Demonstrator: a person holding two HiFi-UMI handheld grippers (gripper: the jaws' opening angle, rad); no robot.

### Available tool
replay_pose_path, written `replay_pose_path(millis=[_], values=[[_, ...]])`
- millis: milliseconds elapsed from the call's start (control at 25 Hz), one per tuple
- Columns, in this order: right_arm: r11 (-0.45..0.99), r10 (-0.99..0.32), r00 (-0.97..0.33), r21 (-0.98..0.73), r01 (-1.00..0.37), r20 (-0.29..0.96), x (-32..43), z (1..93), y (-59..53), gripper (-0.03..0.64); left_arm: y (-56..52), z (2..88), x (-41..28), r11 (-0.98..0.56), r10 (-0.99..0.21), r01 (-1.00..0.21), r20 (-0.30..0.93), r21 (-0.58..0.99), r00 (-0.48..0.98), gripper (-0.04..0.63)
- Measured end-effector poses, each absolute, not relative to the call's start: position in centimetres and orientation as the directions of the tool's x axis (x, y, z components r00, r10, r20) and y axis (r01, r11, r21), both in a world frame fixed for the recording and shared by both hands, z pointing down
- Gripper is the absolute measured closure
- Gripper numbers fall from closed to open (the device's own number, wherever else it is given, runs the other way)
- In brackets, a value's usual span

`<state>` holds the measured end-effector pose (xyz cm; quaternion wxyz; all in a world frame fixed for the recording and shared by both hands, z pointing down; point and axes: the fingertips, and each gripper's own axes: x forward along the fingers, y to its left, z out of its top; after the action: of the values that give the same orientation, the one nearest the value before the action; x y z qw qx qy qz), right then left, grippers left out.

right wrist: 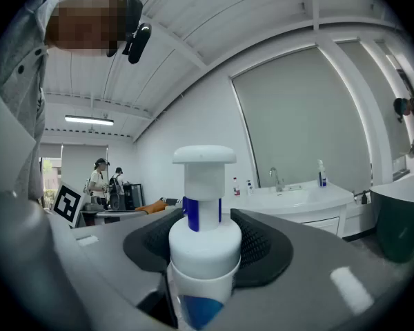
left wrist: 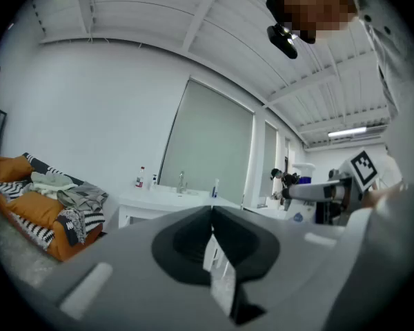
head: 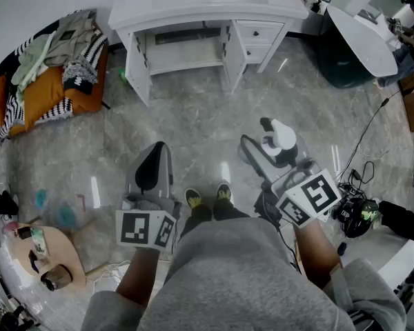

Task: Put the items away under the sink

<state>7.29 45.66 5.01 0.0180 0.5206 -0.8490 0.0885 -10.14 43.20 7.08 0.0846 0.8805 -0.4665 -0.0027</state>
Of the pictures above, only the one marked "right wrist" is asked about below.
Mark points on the white round object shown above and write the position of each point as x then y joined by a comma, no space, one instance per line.
203,247

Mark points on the clear bottle red cap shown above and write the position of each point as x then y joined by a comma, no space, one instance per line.
236,189

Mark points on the white sink basin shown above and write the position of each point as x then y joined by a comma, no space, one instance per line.
290,198

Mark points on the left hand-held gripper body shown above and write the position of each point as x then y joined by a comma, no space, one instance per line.
67,203

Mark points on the white soap pump bottle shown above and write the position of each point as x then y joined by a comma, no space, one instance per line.
250,189

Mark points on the narrow grey roller blind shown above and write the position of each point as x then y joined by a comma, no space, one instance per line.
376,98

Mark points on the ceiling lamp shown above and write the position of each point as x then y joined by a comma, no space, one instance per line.
89,120

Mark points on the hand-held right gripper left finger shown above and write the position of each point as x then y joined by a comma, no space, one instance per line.
117,253

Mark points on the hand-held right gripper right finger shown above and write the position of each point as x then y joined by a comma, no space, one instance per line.
314,281

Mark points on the black head-worn camera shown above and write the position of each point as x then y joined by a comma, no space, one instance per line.
139,43

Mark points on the person's head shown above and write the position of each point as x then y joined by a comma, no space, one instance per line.
83,26

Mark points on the white vanity cabinet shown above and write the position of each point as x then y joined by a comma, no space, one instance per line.
326,224

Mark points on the white blue spray bottle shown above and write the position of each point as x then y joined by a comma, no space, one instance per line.
322,178

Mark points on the chrome faucet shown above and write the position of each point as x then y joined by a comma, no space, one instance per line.
277,181

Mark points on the person's grey shirt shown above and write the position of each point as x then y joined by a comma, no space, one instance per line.
17,81

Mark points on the black mini fridge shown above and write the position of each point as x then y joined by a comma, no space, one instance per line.
134,197

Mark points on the wide grey roller blind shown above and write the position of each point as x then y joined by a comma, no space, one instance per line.
296,116

